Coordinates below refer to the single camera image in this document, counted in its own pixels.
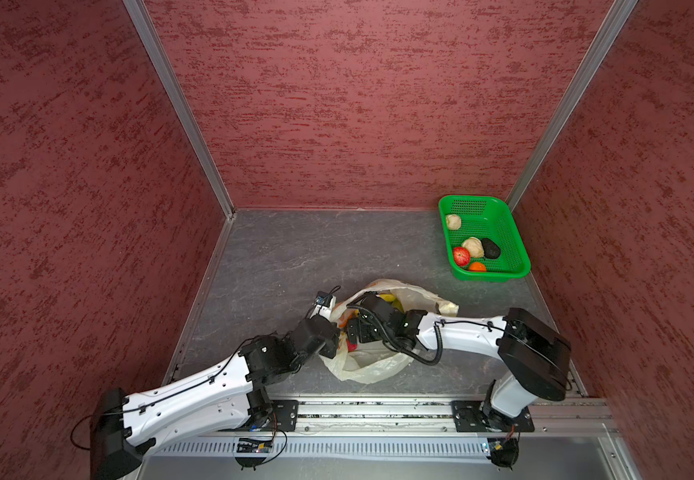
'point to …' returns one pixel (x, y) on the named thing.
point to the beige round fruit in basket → (453, 222)
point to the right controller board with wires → (504, 452)
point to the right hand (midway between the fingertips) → (356, 336)
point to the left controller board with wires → (252, 446)
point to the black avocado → (490, 249)
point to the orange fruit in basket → (477, 267)
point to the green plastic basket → (485, 217)
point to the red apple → (461, 256)
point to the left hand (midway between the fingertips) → (334, 332)
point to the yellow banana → (390, 298)
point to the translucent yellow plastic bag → (370, 361)
